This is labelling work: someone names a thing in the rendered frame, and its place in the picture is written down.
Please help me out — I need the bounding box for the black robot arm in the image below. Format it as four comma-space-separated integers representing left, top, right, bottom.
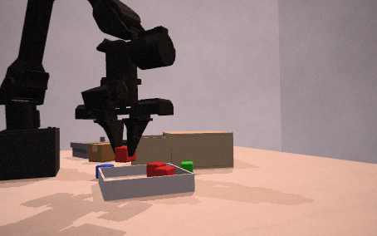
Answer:
0, 0, 176, 130

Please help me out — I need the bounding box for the small green block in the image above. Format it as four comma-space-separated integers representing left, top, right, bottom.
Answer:
180, 161, 193, 173

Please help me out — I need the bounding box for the red block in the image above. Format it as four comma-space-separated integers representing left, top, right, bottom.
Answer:
147, 162, 166, 177
154, 166, 175, 177
115, 146, 136, 163

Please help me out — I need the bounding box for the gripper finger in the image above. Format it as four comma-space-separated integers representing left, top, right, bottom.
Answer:
93, 120, 124, 153
122, 118, 153, 157

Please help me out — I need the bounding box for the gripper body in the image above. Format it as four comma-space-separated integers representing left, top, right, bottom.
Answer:
75, 70, 174, 120

